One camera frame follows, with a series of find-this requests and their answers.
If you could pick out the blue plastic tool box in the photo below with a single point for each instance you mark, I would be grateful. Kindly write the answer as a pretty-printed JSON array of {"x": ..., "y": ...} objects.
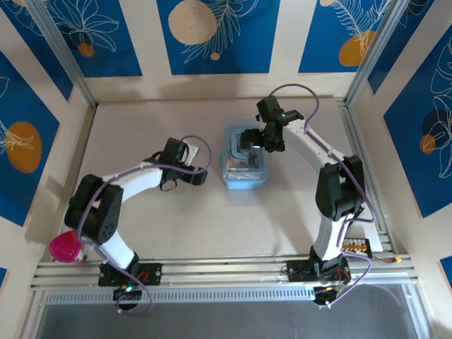
[{"x": 243, "y": 176}]

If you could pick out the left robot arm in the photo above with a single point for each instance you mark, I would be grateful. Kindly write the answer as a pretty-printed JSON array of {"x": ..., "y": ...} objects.
[{"x": 95, "y": 212}]

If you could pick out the black connector board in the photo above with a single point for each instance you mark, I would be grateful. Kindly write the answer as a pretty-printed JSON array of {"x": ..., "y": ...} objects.
[{"x": 356, "y": 246}]

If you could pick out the pink plastic container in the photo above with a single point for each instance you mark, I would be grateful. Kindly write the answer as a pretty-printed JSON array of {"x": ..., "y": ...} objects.
[{"x": 63, "y": 247}]

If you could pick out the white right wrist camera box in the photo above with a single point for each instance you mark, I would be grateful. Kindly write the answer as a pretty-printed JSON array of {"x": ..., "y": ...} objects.
[{"x": 260, "y": 123}]

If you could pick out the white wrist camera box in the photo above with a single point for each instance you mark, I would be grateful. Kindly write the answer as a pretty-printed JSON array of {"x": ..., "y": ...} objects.
[
  {"x": 192, "y": 152},
  {"x": 260, "y": 123}
]

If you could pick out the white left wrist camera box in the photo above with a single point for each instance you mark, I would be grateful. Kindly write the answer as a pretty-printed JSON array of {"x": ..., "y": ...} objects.
[{"x": 192, "y": 152}]

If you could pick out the aluminium side rail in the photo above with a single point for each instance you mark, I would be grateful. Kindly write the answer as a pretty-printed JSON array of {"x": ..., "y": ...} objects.
[{"x": 353, "y": 134}]

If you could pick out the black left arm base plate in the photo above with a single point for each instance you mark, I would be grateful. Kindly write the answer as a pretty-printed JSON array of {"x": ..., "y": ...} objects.
[{"x": 152, "y": 273}]

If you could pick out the aluminium front rail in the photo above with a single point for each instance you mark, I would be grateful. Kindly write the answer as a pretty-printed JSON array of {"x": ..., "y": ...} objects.
[{"x": 219, "y": 272}]

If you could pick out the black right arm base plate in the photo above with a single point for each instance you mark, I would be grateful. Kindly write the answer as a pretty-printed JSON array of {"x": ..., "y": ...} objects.
[{"x": 298, "y": 270}]

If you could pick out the aluminium frame post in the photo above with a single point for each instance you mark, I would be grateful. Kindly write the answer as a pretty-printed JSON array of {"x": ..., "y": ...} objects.
[
  {"x": 374, "y": 46},
  {"x": 60, "y": 46}
]

